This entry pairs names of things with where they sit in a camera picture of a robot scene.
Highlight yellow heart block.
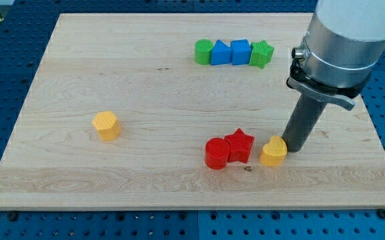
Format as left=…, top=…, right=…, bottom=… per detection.
left=259, top=135, right=288, bottom=167

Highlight green star block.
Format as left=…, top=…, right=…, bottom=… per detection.
left=249, top=41, right=274, bottom=69

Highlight green cylinder block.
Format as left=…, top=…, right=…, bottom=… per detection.
left=195, top=39, right=214, bottom=65

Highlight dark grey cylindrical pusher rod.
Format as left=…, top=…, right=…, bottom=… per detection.
left=282, top=94, right=326, bottom=153

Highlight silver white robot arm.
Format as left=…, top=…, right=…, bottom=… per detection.
left=282, top=0, right=385, bottom=152

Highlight blue triangle block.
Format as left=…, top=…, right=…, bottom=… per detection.
left=210, top=40, right=232, bottom=65

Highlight blue cube block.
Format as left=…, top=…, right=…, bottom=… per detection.
left=230, top=39, right=252, bottom=65

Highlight red cylinder block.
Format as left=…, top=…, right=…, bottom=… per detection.
left=204, top=137, right=230, bottom=170

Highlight red star block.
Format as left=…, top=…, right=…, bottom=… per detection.
left=224, top=128, right=255, bottom=163

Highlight light wooden board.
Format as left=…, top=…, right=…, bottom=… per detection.
left=0, top=13, right=385, bottom=211

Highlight yellow hexagon block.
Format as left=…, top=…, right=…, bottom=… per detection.
left=92, top=111, right=121, bottom=141

